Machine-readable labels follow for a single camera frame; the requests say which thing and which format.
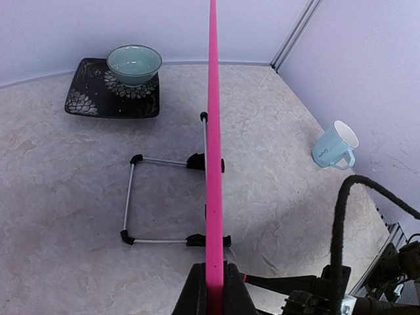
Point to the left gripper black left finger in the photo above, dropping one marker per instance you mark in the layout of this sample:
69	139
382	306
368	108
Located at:
193	297

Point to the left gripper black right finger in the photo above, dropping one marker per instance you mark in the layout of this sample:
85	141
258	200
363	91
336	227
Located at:
236	298

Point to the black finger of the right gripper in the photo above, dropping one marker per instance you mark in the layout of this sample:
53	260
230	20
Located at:
284	285

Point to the pink framed whiteboard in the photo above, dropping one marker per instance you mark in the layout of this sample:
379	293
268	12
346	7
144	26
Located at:
214	276

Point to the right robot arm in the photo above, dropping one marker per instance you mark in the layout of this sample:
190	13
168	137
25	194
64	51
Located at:
377	292

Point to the light blue mug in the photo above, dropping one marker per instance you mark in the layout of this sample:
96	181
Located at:
335	147

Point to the black floral square plate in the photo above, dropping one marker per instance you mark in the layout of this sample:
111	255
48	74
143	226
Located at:
96	92

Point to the green ceramic bowl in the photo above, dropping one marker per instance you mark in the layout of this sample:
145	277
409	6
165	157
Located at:
134	65

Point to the whiteboard wire stand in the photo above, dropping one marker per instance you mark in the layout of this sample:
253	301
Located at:
166	201

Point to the right aluminium frame post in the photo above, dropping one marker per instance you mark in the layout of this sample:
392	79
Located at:
295	33

